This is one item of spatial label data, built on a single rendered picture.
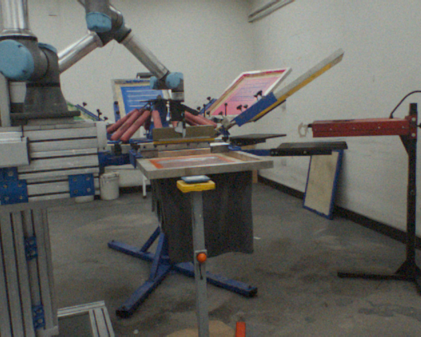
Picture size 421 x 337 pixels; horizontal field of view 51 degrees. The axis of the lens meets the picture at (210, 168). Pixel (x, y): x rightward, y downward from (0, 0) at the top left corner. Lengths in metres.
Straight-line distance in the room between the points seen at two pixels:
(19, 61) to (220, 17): 5.68
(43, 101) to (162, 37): 5.24
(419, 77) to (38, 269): 3.07
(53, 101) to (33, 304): 0.86
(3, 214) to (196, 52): 5.32
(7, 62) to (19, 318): 1.01
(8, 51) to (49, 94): 0.21
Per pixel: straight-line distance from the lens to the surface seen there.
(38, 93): 1.63
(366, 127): 2.91
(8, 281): 1.93
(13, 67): 1.51
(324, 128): 2.90
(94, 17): 1.45
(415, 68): 3.91
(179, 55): 6.77
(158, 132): 2.49
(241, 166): 1.99
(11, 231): 1.87
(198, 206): 1.77
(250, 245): 2.19
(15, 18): 1.55
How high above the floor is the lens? 1.25
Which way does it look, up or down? 8 degrees down
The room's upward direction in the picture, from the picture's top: 3 degrees counter-clockwise
